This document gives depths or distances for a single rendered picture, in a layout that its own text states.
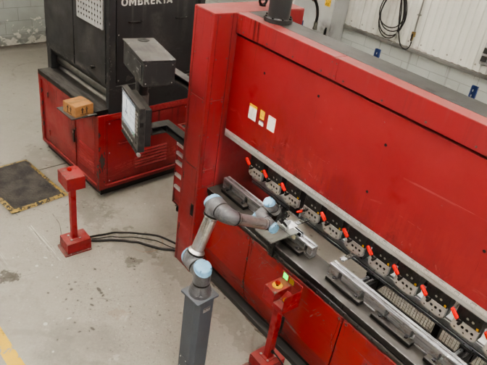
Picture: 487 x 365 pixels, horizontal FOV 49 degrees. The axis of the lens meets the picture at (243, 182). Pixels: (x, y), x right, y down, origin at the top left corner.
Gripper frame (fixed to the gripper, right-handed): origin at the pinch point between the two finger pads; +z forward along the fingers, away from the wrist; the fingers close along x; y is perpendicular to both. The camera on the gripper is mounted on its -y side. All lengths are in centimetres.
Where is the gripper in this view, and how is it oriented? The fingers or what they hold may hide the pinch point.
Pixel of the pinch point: (284, 225)
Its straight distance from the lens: 385.8
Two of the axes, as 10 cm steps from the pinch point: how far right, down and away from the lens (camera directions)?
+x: -6.1, -4.8, 6.3
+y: 6.8, -7.3, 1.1
